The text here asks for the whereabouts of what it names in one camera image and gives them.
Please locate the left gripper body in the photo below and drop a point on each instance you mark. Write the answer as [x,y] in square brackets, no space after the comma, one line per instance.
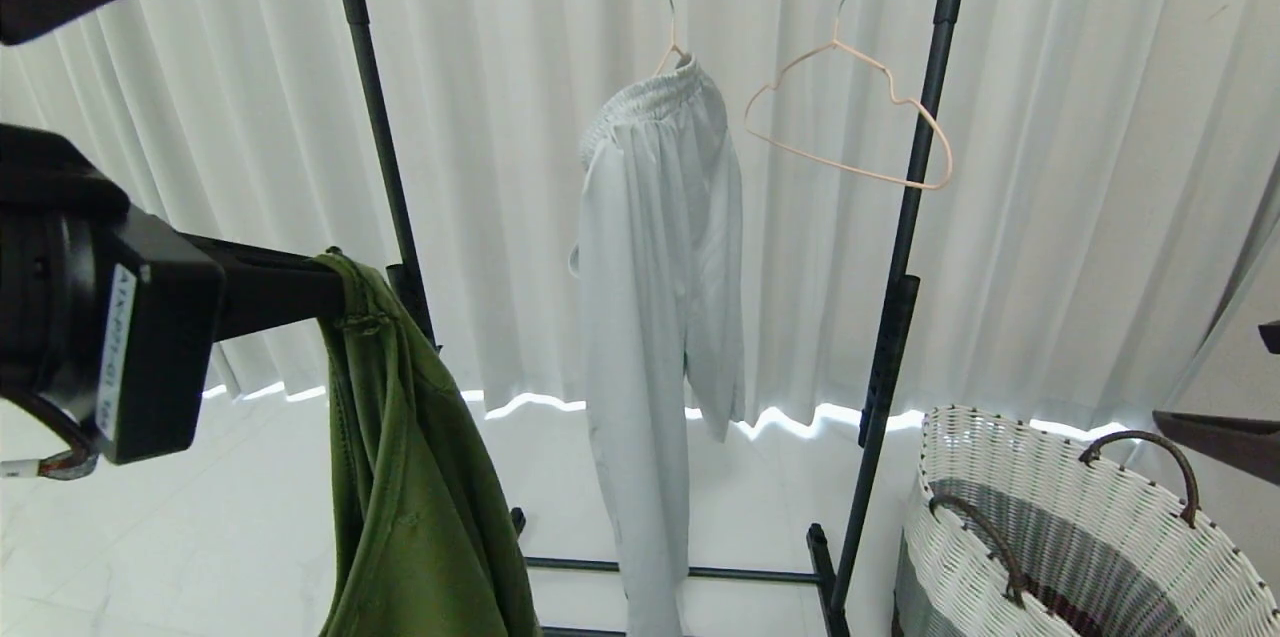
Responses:
[150,337]

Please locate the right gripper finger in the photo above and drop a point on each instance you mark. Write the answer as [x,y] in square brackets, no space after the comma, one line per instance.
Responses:
[1271,337]
[1230,442]

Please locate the green sleeveless top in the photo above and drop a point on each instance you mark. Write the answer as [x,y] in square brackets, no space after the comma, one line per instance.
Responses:
[420,477]

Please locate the white laundry basket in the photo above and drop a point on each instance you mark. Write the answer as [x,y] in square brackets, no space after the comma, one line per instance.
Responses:
[1000,477]

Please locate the pink clothes hanger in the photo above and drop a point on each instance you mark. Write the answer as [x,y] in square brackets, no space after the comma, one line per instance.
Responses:
[850,163]
[672,27]

